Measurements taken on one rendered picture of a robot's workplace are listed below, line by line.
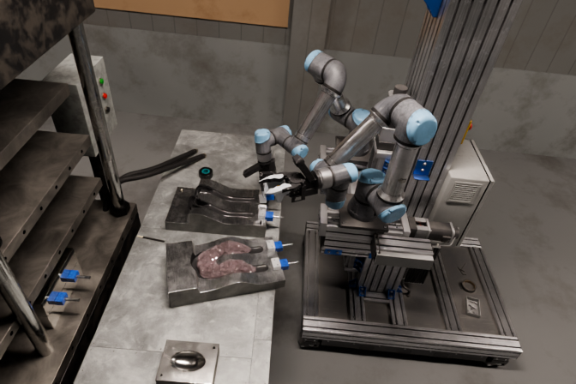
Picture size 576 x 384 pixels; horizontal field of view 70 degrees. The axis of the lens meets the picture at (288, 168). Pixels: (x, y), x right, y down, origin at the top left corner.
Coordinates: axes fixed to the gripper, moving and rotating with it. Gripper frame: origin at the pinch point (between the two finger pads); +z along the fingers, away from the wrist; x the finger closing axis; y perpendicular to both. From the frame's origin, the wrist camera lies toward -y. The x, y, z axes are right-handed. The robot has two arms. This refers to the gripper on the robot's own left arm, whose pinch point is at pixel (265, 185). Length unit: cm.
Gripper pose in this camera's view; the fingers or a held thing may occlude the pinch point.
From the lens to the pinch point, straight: 140.2
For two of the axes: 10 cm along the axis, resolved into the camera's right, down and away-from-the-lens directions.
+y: -0.3, 8.5, 5.3
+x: -3.9, -5.0, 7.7
